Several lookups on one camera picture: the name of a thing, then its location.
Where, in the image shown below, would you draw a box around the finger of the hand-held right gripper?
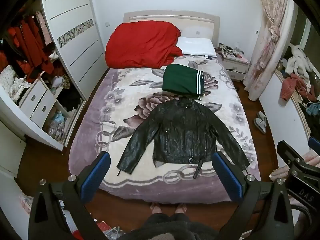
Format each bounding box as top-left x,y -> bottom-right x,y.
308,136 -> 320,153
276,140 -> 305,167

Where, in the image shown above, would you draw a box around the green folded garment white stripes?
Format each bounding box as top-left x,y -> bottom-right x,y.
162,64 -> 206,101

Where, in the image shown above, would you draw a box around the beige bed headboard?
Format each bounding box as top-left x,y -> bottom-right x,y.
123,10 -> 221,48

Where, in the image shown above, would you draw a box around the white pillow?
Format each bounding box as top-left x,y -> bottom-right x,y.
176,37 -> 217,58

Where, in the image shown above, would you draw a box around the black leather jacket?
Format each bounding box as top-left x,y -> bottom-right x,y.
117,97 -> 251,180

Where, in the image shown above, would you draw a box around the white fluffy garment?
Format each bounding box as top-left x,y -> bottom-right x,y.
286,45 -> 313,76

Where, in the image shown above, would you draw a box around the white nightstand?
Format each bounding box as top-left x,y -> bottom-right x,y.
222,53 -> 251,81

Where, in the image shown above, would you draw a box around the white wardrobe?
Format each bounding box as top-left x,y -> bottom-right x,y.
0,0 -> 106,178

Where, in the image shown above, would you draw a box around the red duvet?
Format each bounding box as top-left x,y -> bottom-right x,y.
105,22 -> 183,69

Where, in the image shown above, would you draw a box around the grey slipper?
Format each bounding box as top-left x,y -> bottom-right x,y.
253,118 -> 268,134
257,111 -> 268,125

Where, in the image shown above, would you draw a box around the red hanging clothes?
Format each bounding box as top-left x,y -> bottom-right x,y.
7,15 -> 55,73

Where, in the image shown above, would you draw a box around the pile of pale clothes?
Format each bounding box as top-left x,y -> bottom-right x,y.
46,112 -> 68,142

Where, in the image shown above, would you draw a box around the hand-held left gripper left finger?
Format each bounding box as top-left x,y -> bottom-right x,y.
28,151 -> 111,240

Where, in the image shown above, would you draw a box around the floral plush blanket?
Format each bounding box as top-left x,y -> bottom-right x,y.
68,54 -> 261,203

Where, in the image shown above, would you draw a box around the person's own legs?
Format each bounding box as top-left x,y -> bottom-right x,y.
120,202 -> 206,240

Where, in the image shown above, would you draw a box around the pink floral curtain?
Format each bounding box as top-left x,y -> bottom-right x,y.
243,0 -> 288,102

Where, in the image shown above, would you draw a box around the pink fuzzy cloth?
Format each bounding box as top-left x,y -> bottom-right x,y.
271,154 -> 320,181

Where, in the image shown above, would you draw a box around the pink knit garment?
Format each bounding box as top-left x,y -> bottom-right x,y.
280,73 -> 316,102

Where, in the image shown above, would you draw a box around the clutter of small toiletries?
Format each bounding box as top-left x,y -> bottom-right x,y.
217,42 -> 245,57

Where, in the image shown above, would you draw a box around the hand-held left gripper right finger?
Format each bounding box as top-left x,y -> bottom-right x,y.
212,151 -> 295,240

